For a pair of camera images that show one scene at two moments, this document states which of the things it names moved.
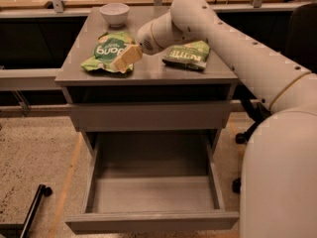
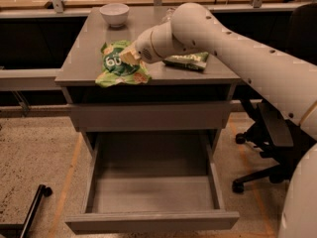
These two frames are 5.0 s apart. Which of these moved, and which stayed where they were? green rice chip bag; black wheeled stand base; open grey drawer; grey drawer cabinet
Moved: green rice chip bag
Stayed: black wheeled stand base; grey drawer cabinet; open grey drawer
